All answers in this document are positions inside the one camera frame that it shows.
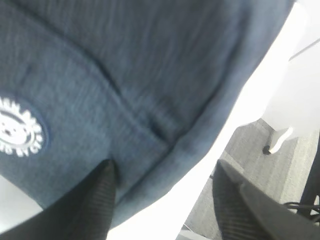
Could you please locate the dark navy lunch bag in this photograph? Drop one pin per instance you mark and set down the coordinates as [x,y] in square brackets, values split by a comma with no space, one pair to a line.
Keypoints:
[147,84]

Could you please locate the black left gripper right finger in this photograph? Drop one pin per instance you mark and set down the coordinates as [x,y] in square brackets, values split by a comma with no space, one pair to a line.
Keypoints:
[244,212]

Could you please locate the white table leg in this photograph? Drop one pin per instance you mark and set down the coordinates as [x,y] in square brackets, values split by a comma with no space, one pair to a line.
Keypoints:
[276,139]

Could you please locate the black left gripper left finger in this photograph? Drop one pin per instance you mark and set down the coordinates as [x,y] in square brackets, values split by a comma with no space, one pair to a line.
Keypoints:
[84,213]

